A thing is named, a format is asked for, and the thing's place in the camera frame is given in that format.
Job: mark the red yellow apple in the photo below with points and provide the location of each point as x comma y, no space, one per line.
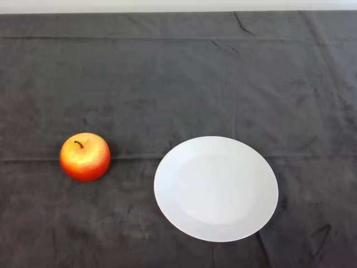
85,160

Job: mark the white round plate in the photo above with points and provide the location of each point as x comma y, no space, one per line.
216,190

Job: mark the black table cloth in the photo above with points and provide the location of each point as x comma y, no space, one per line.
178,83

